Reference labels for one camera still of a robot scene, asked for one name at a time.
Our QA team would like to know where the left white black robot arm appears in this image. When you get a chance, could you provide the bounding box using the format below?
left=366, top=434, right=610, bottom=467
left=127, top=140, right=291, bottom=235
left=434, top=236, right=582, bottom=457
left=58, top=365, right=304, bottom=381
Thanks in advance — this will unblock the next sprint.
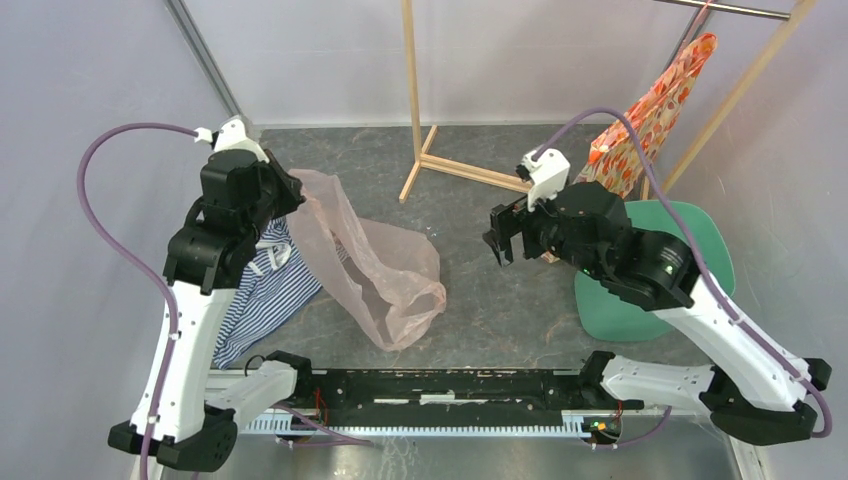
left=107, top=148, right=305, bottom=473

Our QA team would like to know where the blue white striped cloth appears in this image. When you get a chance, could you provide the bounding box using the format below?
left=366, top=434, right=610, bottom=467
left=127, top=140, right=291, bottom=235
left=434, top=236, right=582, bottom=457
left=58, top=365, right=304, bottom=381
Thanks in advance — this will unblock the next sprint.
left=212, top=218, right=322, bottom=369

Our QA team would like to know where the wooden clothes rack frame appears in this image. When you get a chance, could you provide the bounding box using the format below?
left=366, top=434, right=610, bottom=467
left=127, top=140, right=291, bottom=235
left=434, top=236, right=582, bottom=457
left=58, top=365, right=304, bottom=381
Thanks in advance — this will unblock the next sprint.
left=398, top=0, right=817, bottom=203

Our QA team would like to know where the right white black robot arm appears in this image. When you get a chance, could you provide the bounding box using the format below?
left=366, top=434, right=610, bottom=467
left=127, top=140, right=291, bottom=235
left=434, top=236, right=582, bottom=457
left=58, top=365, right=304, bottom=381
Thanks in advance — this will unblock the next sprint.
left=483, top=182, right=832, bottom=446

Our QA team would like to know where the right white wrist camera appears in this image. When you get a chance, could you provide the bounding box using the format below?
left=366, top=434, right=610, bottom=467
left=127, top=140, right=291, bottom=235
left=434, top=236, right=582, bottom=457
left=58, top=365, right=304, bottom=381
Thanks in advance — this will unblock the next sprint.
left=516, top=148, right=570, bottom=212

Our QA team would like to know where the floral orange hanging bag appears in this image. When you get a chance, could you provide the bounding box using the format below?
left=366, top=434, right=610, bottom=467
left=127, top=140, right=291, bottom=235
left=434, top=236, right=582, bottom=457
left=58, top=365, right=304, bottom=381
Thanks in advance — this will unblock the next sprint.
left=575, top=33, right=717, bottom=197

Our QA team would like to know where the metal corner post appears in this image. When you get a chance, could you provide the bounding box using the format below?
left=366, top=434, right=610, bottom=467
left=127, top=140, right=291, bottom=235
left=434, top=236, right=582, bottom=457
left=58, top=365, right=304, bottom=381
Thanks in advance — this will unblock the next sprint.
left=163, top=0, right=243, bottom=116

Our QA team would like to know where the green plastic trash bin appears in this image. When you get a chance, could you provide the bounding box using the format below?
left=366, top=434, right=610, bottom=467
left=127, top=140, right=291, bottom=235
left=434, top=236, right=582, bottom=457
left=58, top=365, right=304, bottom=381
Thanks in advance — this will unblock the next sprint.
left=574, top=200, right=736, bottom=342

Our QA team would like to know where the metal hanging rod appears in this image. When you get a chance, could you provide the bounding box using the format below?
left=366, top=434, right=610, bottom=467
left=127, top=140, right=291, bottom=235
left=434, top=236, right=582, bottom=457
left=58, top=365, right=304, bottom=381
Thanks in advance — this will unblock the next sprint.
left=654, top=0, right=791, bottom=21

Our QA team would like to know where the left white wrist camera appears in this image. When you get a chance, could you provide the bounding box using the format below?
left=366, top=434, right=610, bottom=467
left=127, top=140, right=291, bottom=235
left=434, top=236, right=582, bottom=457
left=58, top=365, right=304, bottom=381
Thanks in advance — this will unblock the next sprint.
left=193, top=115, right=270, bottom=163

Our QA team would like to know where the pink translucent trash bag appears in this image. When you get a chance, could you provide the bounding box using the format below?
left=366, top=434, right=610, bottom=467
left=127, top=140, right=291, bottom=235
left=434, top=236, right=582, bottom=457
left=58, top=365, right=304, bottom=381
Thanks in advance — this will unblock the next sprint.
left=287, top=169, right=447, bottom=351

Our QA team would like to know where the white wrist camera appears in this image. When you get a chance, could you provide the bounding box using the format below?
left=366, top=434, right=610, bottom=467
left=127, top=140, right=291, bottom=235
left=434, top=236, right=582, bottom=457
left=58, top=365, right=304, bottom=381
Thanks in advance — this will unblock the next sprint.
left=193, top=115, right=270, bottom=163
left=516, top=148, right=570, bottom=212

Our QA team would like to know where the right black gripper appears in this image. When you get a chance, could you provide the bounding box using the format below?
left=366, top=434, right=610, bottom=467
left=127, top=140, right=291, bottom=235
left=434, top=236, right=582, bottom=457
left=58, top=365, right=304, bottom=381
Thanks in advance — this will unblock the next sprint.
left=482, top=177, right=606, bottom=279

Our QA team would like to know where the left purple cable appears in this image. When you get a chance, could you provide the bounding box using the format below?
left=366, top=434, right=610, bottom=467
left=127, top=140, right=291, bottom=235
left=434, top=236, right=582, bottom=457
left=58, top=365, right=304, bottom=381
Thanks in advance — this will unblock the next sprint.
left=76, top=122, right=200, bottom=480

